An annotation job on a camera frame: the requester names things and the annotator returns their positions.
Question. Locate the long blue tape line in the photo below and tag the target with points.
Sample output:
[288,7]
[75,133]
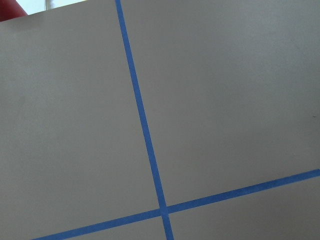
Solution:
[163,209]

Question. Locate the crossing blue tape line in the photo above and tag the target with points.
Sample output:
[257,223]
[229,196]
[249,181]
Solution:
[139,217]

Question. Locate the red cylinder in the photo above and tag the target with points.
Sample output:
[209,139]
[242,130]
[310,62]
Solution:
[10,9]

